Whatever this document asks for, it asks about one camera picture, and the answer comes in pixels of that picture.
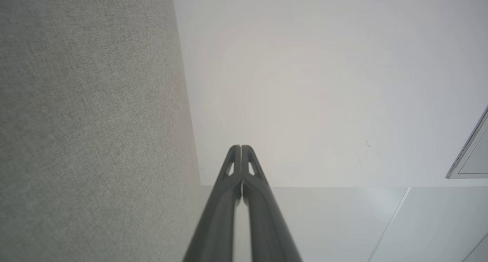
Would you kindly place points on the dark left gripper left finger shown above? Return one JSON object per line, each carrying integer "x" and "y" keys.
{"x": 217, "y": 224}

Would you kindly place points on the grey framed wall panel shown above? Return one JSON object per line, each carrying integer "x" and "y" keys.
{"x": 474, "y": 155}

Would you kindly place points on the grey fabric sofa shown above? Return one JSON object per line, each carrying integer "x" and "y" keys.
{"x": 91, "y": 132}

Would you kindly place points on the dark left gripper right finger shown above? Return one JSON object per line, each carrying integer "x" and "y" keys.
{"x": 268, "y": 224}

